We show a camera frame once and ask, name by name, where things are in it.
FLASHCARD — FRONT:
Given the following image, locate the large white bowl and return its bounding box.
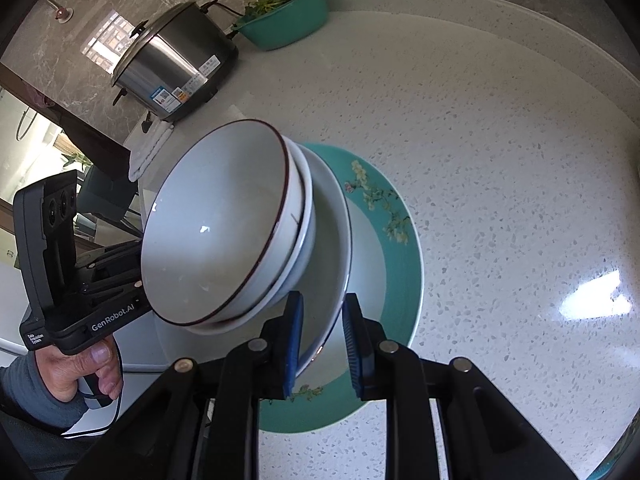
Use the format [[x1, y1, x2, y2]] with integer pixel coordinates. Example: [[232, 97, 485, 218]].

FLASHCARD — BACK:
[[296, 146, 352, 382]]

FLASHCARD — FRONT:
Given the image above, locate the white bowl brown rim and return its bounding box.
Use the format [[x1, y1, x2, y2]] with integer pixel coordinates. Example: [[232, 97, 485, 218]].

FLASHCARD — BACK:
[[188, 136, 316, 335]]

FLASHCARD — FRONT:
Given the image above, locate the left hand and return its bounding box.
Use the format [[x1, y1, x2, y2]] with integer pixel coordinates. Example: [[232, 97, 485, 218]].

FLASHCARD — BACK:
[[35, 336, 122, 402]]

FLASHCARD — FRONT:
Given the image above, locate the steel rice cooker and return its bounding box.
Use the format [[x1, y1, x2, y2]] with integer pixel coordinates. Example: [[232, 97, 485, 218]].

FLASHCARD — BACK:
[[111, 0, 239, 122]]

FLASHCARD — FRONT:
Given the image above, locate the white folded towel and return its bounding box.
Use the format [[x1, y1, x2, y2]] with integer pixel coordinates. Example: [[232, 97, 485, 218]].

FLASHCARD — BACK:
[[125, 120, 174, 182]]

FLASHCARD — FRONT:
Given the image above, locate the teal floral plate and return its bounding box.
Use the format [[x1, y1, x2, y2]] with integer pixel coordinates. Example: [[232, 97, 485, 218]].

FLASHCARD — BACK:
[[260, 143, 423, 434]]

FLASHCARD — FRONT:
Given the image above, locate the red floral bowl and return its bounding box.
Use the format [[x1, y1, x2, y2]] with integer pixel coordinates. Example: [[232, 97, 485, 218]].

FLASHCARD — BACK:
[[141, 119, 304, 326]]

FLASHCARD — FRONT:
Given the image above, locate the green basin with greens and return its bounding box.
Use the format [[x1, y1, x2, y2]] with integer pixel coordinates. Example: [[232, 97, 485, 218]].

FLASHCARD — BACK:
[[232, 0, 329, 51]]

